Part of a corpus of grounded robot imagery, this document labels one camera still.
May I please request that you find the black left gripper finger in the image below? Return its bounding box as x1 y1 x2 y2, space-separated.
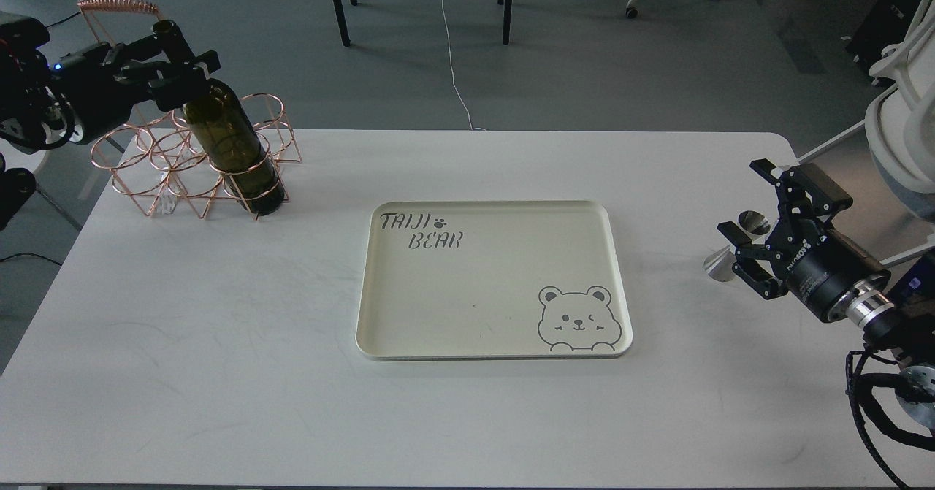
151 70 210 112
153 30 220 74

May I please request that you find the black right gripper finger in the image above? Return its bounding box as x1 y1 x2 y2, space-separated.
716 221 768 257
750 158 854 231

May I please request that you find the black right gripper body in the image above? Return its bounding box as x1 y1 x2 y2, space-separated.
734 229 891 324

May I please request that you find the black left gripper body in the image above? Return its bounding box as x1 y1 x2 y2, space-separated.
51 41 178 145

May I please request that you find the steel double jigger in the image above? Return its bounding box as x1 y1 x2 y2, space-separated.
703 210 771 283

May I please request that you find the dark green wine bottle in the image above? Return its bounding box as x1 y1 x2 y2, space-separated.
151 20 285 216

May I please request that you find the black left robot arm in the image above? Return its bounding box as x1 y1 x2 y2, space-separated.
1 0 220 154

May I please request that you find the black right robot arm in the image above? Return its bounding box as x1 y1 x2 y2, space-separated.
718 158 934 489

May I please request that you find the white office chair right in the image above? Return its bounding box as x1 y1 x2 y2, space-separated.
798 0 934 224

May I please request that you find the black box on floor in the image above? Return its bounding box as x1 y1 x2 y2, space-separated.
846 0 923 74

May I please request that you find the cream bear serving tray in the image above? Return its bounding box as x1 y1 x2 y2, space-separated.
355 200 633 360

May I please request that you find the copper wire bottle rack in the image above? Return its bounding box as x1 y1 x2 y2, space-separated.
83 10 302 218

